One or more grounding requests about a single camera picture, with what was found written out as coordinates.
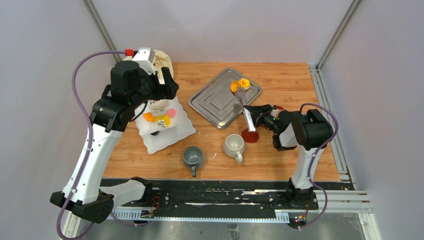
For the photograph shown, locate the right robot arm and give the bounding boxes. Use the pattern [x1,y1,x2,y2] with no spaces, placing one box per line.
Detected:
[245,103,338,209]

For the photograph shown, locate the yellow orange fruit tart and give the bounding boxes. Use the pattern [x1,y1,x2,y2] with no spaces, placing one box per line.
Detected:
[238,78,251,91]

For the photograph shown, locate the white slotted cable duct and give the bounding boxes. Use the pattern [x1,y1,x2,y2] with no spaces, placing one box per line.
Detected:
[110,207,291,224]

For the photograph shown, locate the orange fish pastry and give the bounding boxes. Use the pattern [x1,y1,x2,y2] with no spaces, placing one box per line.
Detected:
[143,112,156,123]

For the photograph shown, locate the aluminium frame post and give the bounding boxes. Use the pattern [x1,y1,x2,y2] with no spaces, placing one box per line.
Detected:
[82,0,117,51]
[316,0,362,72]

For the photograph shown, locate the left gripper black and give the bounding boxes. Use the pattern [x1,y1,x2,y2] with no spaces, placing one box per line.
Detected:
[130,66,179,109]

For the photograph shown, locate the white three-tier dessert stand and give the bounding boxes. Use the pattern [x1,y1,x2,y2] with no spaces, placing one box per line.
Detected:
[135,97,196,155]

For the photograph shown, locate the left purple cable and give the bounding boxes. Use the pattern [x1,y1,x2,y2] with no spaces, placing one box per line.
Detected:
[56,48,153,240]

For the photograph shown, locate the white chocolate donut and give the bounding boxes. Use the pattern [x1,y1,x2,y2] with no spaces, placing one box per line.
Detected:
[147,99,168,111]

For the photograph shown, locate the yellow cake cube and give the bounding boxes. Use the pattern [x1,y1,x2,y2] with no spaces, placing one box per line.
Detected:
[154,114,171,128]

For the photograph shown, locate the aluminium side rail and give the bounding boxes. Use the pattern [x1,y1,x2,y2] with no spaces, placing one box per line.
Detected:
[308,64,372,214]

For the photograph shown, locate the beige crumpled cloth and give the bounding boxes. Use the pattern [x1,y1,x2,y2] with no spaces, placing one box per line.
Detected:
[123,49,174,79]

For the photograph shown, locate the stainless steel tray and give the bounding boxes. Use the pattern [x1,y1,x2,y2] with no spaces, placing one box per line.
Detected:
[188,67,247,130]

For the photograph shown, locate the white ceramic mug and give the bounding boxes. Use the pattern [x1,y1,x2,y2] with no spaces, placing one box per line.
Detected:
[223,134,246,163]

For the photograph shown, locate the orange round cake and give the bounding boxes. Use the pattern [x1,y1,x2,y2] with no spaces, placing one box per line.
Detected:
[230,81,240,93]

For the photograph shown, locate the red round coaster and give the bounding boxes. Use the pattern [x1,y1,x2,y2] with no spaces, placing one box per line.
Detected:
[241,128,259,143]

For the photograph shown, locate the pink macaron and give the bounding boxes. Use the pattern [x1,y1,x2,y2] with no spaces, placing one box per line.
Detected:
[166,108,177,119]

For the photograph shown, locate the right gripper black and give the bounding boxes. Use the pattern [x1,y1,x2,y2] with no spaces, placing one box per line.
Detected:
[241,104,281,135]

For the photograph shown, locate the left aluminium frame post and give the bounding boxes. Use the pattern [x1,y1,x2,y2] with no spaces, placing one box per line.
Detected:
[82,0,117,51]

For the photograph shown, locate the grey ceramic mug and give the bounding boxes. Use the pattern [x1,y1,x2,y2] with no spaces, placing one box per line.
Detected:
[182,146,205,178]

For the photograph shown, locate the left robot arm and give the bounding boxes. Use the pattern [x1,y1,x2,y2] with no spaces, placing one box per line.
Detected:
[50,60,179,224]

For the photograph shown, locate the metal tongs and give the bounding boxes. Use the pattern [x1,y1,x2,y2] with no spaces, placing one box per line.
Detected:
[234,87,256,133]

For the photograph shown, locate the right aluminium frame post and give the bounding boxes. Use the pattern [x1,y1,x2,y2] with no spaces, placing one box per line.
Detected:
[316,0,362,72]

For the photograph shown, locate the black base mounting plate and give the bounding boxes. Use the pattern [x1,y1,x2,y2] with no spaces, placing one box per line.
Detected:
[99,178,355,220]

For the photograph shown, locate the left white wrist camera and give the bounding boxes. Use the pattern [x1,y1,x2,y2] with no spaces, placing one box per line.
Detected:
[132,47,156,75]

